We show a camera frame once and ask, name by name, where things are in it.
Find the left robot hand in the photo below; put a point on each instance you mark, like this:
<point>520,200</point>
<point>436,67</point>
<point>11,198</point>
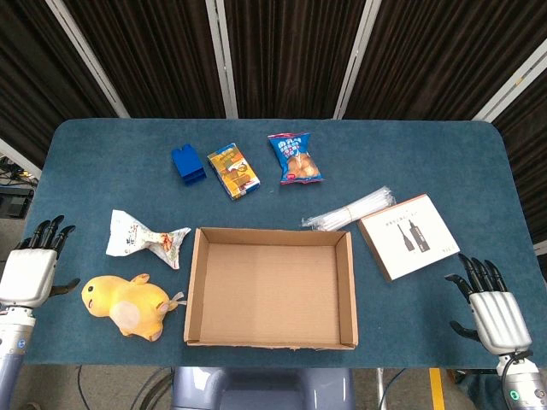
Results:
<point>30,273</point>

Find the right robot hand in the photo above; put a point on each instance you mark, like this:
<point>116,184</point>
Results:
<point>500,320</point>

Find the yellow plush duck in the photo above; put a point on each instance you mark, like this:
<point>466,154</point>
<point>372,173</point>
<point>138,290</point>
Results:
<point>128,303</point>

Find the white snack packet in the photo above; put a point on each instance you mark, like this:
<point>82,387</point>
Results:
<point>128,239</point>

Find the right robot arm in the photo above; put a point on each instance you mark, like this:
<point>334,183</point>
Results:
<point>523,380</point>

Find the white product box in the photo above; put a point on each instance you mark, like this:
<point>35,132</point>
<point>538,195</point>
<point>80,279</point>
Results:
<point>410,237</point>

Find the blue plastic building block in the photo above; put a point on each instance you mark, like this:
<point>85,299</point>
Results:
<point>188,166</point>

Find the yellow snack carton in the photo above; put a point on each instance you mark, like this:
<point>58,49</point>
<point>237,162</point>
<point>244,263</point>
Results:
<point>234,173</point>

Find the open cardboard box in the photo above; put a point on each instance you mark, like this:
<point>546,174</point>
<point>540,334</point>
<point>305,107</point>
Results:
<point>269,290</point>

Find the blue snack bag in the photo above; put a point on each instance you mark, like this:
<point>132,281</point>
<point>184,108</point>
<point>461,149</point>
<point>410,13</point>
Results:
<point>295,160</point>

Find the black floor device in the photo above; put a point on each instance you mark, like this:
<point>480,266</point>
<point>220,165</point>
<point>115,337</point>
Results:
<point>15,203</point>

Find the blue felt table cloth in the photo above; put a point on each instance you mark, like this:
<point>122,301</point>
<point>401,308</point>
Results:
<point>107,179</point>

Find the metal table leg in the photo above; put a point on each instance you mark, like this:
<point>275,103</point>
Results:
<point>379,388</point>

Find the bundle of clear straws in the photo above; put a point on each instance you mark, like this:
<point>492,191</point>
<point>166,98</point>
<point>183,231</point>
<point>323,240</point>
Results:
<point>350,211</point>

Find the grey-blue robot torso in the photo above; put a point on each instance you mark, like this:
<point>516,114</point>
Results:
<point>260,390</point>

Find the white partition post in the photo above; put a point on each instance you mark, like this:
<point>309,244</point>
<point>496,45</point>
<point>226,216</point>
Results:
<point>87,60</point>
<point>222,60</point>
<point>513,81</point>
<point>19,160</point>
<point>355,60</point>

